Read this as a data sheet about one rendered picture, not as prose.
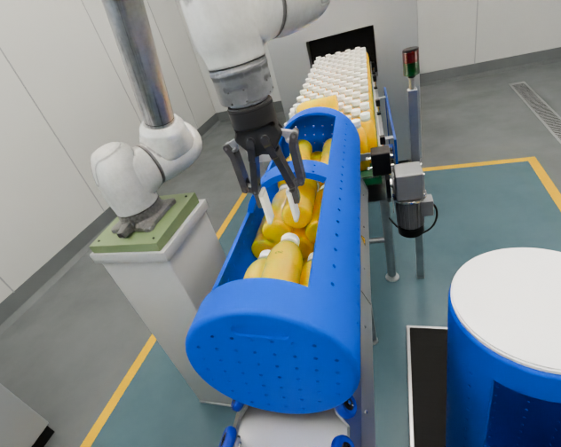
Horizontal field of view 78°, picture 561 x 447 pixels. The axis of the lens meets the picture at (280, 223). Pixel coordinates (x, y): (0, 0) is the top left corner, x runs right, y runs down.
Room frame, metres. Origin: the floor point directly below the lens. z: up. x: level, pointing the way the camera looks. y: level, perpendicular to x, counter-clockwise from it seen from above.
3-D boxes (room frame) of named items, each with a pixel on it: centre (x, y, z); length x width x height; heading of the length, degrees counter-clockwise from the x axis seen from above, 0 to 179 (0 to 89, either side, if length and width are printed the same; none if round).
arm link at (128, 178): (1.15, 0.46, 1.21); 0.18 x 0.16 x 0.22; 129
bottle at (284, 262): (0.48, 0.03, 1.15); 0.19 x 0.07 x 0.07; 160
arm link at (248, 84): (0.58, -0.01, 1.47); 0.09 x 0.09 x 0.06
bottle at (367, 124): (1.32, -0.45, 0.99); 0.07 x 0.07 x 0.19
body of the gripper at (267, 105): (0.58, -0.01, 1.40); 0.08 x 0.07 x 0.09; 70
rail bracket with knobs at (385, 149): (1.18, -0.43, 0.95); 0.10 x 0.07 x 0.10; 70
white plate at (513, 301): (0.36, -0.39, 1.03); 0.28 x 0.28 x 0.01
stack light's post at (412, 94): (1.44, -0.70, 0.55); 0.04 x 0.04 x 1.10; 70
